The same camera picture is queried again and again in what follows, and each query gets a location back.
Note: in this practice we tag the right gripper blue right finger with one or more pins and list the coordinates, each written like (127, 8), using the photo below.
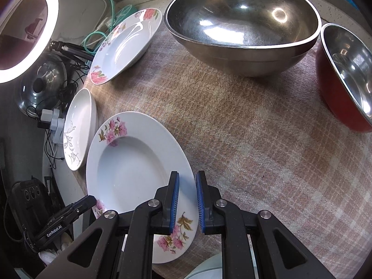
(205, 203)

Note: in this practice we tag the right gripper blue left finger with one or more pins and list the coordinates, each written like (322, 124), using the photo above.
(170, 203)

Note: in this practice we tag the white plate pink flowers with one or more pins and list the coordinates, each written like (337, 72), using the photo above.
(130, 157)

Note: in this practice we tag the floral plate red flowers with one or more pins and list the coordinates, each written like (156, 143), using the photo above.
(125, 45)

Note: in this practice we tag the large steel mixing bowl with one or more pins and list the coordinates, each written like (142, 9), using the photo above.
(251, 38)

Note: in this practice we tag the red steel bowl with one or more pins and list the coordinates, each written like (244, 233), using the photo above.
(343, 70)

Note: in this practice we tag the pale blue ceramic bowl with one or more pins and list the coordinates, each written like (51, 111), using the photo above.
(210, 268)

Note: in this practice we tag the left gloved hand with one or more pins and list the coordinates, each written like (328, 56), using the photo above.
(49, 255)

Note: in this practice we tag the pink plaid table cloth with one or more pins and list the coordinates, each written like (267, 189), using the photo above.
(267, 143)

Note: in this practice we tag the white power adapter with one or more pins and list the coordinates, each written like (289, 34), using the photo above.
(56, 124)

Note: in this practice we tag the black tripod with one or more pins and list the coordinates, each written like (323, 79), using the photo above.
(70, 50)

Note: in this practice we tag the teal round power strip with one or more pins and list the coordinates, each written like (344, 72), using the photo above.
(123, 13)

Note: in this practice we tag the white ring light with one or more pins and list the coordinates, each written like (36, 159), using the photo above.
(26, 30)

